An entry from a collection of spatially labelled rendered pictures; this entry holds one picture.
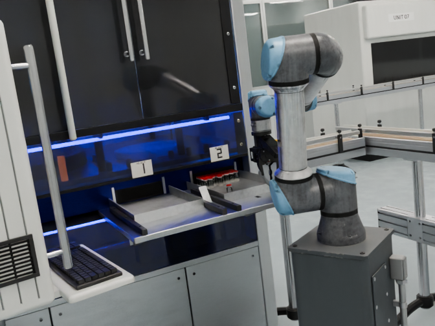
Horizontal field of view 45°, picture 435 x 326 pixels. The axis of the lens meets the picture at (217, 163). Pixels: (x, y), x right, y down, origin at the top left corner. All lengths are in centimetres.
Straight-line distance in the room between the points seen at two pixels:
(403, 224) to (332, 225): 114
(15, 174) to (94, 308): 87
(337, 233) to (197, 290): 82
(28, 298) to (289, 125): 85
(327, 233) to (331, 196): 12
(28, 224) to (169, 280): 90
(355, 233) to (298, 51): 58
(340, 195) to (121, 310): 101
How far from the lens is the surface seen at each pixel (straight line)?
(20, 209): 142
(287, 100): 149
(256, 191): 197
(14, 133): 140
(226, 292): 232
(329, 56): 149
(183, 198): 204
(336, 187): 161
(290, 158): 154
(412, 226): 271
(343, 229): 164
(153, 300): 219
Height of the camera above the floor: 136
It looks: 10 degrees down
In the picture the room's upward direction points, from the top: 7 degrees counter-clockwise
